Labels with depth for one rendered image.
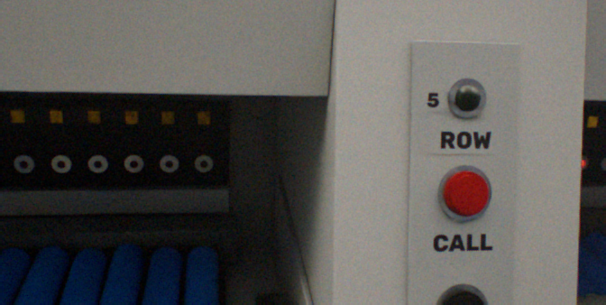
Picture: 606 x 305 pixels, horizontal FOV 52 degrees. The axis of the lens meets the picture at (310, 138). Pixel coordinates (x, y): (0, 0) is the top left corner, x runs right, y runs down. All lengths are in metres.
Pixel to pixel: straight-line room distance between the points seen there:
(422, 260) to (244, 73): 0.09
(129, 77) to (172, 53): 0.02
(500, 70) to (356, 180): 0.07
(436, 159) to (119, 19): 0.12
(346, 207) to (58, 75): 0.11
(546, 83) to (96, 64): 0.16
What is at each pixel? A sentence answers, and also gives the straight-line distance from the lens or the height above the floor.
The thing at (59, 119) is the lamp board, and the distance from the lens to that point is 0.38.
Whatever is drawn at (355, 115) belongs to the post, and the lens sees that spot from 0.22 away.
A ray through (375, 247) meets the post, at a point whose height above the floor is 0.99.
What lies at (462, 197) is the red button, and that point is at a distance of 0.23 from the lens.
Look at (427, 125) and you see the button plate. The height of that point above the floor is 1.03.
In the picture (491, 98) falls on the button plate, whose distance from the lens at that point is 0.23.
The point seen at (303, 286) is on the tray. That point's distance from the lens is 0.28.
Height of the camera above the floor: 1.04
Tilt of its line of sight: 3 degrees down
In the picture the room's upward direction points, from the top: 1 degrees clockwise
